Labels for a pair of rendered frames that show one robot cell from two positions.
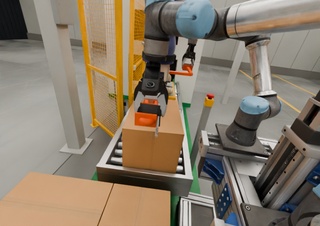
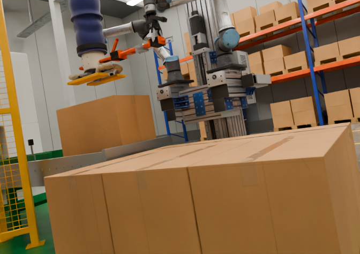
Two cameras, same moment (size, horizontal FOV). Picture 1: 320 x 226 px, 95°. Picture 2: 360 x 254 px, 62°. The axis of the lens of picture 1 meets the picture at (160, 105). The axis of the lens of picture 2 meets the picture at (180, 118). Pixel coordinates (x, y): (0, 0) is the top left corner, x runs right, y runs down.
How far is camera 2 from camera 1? 1.97 m
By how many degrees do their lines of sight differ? 62
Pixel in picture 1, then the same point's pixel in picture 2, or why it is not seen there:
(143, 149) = (131, 117)
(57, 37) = not seen: outside the picture
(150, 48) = (153, 7)
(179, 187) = not seen: hidden behind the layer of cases
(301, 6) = not seen: outside the picture
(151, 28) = (151, 0)
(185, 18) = not seen: outside the picture
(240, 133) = (177, 74)
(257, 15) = not seen: outside the picture
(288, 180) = (208, 66)
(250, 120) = (177, 64)
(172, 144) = (145, 106)
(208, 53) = not seen: outside the picture
